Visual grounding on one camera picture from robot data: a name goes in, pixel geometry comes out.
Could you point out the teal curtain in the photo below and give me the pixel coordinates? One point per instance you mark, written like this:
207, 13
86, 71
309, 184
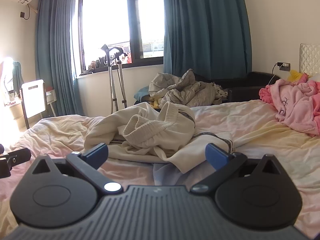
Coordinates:
55, 55
205, 30

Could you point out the dark leather sofa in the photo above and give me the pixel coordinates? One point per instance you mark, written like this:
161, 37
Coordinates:
250, 85

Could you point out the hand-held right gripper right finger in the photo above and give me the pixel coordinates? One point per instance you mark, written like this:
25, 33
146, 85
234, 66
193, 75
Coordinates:
215, 157

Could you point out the pink fleece robe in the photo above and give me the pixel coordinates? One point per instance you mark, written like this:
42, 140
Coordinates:
297, 105

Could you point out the white patterned cloth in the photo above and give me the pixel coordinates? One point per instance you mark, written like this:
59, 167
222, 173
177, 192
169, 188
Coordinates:
220, 93

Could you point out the black wall plug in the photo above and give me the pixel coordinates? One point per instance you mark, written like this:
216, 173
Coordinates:
23, 15

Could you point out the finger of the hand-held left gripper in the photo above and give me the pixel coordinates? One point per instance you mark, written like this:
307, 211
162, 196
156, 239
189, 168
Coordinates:
17, 156

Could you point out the teal pillow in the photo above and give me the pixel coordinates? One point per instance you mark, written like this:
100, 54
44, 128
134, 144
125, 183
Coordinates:
141, 95

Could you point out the teal hanging garment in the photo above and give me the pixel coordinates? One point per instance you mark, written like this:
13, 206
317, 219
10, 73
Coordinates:
17, 76

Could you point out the white zip sweatshirt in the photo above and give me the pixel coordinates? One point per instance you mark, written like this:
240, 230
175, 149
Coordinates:
140, 132

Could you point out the dark framed window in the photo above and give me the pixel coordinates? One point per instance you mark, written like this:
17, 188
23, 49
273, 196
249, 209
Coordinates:
132, 17

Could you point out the white quilted headboard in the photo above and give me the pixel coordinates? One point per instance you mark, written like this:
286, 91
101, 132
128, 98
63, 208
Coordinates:
310, 57

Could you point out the white chair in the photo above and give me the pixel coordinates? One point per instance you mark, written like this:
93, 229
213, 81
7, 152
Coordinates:
33, 97

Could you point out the grey quilted blanket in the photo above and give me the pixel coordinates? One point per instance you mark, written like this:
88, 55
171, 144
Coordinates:
180, 90

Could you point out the garment steamer stand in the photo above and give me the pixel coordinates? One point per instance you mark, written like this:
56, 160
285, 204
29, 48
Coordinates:
110, 85

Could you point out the wall outlet with chargers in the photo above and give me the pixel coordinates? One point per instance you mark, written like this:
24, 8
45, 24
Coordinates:
284, 66

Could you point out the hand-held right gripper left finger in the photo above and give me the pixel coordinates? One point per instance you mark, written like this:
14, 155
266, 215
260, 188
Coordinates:
96, 155

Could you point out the yellow plush cloth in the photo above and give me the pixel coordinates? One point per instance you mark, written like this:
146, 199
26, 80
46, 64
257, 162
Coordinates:
295, 76

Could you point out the small white side table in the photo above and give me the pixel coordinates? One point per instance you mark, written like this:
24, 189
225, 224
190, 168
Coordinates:
51, 97

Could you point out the pastel bed sheet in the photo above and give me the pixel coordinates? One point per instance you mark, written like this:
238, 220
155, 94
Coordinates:
262, 135

